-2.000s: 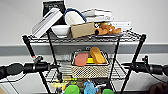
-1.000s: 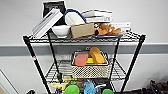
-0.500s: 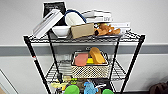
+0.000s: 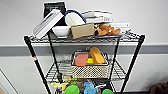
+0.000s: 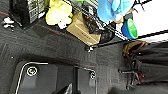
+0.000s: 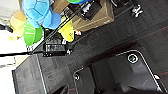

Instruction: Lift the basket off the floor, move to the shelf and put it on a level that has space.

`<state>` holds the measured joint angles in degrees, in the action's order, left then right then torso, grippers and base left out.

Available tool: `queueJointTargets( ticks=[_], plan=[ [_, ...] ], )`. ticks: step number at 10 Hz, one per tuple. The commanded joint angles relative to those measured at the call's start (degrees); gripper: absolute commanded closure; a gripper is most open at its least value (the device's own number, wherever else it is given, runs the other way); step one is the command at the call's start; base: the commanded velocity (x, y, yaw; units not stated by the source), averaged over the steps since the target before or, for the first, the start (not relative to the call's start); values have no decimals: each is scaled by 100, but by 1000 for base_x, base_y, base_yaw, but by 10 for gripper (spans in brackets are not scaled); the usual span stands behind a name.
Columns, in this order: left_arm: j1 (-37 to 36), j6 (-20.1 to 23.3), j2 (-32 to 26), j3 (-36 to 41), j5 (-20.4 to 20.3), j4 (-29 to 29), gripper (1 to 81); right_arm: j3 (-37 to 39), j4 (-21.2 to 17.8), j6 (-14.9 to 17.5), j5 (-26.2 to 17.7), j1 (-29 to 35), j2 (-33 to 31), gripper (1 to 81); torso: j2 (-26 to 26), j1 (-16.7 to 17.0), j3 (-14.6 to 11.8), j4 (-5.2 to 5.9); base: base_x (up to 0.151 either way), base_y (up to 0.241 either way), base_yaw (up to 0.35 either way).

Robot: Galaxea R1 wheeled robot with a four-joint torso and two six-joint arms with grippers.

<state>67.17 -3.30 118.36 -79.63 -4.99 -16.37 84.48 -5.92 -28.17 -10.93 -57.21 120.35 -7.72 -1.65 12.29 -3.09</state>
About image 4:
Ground blue plush toy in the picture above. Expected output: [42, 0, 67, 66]
[83, 81, 100, 94]

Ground tan paper bag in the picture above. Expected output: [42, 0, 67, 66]
[75, 77, 88, 86]

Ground yellow foam sponge block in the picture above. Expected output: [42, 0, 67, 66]
[88, 47, 107, 65]

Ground white bowl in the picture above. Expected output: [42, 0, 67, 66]
[51, 25, 72, 39]

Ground black wire shelf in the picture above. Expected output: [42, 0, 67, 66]
[23, 31, 147, 94]

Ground green bowl with blue rim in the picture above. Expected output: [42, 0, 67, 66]
[101, 88, 115, 94]

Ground orange foam block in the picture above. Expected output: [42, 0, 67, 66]
[74, 53, 89, 67]

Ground orange plush toy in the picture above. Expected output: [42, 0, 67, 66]
[93, 22, 122, 37]

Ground long grey wall band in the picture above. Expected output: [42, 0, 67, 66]
[0, 43, 168, 57]

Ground stacked white boxes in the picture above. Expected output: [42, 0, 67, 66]
[80, 9, 114, 24]

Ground plain green bowl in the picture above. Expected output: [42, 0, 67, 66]
[64, 85, 81, 94]

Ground pale woven basket dark spots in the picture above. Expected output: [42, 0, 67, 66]
[70, 50, 110, 80]

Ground pale yellow plush toy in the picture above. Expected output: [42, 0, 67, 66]
[49, 81, 68, 91]

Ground long white flat box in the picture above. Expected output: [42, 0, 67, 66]
[32, 8, 65, 39]

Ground black printed box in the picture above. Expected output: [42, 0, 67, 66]
[42, 1, 67, 26]

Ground small brown cardboard box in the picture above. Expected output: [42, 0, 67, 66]
[70, 22, 96, 40]

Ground white pouch with blue rim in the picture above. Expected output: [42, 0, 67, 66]
[64, 9, 87, 28]

